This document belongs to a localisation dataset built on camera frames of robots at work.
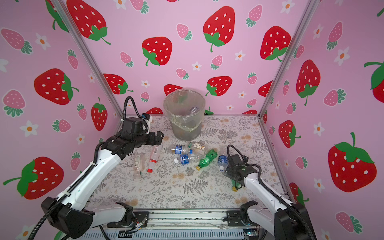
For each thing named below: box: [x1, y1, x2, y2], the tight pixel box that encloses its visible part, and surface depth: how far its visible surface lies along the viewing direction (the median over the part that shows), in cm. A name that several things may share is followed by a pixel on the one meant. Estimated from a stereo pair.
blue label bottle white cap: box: [218, 155, 229, 173], surface depth 92 cm
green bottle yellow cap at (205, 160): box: [196, 149, 218, 171], surface depth 93 cm
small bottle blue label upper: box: [171, 145, 187, 155], surface depth 97 cm
